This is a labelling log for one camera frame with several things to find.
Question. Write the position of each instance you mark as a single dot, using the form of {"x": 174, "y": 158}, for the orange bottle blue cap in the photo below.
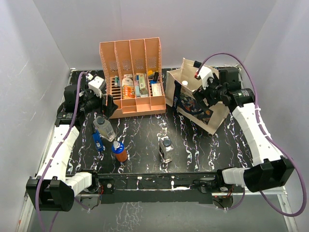
{"x": 119, "y": 151}

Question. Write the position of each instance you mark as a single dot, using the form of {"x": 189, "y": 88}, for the green white glue stick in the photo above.
{"x": 116, "y": 81}

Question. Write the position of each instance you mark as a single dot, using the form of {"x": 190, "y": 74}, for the small white capped bottle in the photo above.
{"x": 185, "y": 83}

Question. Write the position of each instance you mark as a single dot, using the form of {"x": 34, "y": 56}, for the tall clear square bottle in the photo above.
{"x": 105, "y": 128}

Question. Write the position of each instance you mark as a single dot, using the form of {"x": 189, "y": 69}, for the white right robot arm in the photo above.
{"x": 270, "y": 168}

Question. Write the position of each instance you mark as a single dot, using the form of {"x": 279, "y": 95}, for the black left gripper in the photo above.
{"x": 108, "y": 109}

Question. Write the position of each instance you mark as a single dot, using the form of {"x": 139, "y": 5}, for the blue black stapler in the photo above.
{"x": 98, "y": 142}

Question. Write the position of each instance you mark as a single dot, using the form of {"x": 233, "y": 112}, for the white label packet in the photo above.
{"x": 128, "y": 80}

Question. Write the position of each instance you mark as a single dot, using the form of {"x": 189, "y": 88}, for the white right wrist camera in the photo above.
{"x": 204, "y": 74}

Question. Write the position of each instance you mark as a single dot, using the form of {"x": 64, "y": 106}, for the orange spiral notebook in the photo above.
{"x": 128, "y": 92}

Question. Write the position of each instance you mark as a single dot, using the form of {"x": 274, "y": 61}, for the small clear glass bottle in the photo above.
{"x": 166, "y": 149}

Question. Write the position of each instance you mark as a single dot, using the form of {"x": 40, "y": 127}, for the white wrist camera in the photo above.
{"x": 204, "y": 74}
{"x": 96, "y": 84}

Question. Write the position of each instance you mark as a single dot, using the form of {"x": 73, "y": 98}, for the white red label card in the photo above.
{"x": 156, "y": 89}

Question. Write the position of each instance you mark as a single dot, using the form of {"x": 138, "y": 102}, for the peach plastic desk organizer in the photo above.
{"x": 133, "y": 56}

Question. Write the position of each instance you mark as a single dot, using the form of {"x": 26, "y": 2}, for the green cardboard box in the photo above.
{"x": 142, "y": 83}

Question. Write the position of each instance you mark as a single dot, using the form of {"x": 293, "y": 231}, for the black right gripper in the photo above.
{"x": 199, "y": 96}

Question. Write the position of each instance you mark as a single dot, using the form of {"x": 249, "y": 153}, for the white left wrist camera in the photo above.
{"x": 96, "y": 84}

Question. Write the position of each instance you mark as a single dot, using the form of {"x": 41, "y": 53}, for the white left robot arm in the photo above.
{"x": 51, "y": 190}

